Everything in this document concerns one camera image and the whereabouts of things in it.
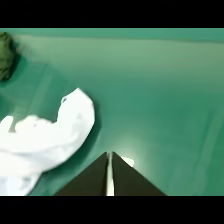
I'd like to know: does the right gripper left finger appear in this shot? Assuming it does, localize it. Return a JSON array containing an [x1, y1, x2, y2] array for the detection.
[[54, 151, 110, 197]]

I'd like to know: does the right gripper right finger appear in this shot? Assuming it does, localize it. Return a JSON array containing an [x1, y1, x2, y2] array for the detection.
[[111, 151, 167, 197]]

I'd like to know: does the white garment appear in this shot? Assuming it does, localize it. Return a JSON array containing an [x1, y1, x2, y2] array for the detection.
[[0, 87, 96, 197]]

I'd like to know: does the green garment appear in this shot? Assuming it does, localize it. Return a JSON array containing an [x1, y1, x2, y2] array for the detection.
[[0, 31, 18, 82]]

